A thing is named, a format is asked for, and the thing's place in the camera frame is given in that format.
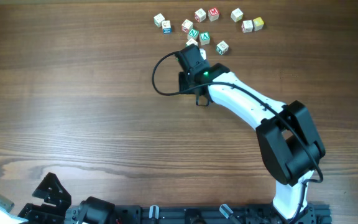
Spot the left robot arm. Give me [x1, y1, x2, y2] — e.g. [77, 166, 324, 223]
[18, 172, 117, 224]

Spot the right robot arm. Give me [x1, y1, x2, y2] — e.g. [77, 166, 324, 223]
[174, 45, 326, 223]

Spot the green-edged white block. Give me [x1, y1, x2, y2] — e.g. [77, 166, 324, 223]
[186, 38, 198, 47]

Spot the green V block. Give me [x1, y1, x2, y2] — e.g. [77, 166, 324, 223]
[199, 32, 211, 45]

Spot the teal-sided circle block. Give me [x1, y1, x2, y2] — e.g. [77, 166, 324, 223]
[216, 40, 229, 55]

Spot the green N block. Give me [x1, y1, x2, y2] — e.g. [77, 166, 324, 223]
[187, 29, 200, 40]

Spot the red-sided block centre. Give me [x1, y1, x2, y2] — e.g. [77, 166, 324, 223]
[181, 19, 193, 34]

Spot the blue-sided block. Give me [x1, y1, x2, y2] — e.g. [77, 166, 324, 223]
[162, 21, 172, 34]

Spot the red-edged white block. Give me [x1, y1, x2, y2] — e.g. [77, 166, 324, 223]
[195, 8, 207, 23]

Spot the green-edged block far left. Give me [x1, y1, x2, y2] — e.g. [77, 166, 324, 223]
[154, 13, 165, 27]

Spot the red M block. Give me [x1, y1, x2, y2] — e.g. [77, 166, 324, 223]
[208, 7, 220, 21]

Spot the red-sided white block right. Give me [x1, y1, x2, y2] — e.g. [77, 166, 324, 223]
[241, 20, 254, 33]

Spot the plain white block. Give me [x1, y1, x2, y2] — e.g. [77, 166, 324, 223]
[231, 8, 244, 22]

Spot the yellow block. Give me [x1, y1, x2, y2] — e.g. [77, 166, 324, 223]
[252, 17, 264, 31]

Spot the right black camera cable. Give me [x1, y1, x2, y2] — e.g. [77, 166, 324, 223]
[151, 51, 324, 224]

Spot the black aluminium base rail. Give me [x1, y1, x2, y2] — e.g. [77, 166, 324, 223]
[63, 203, 333, 224]

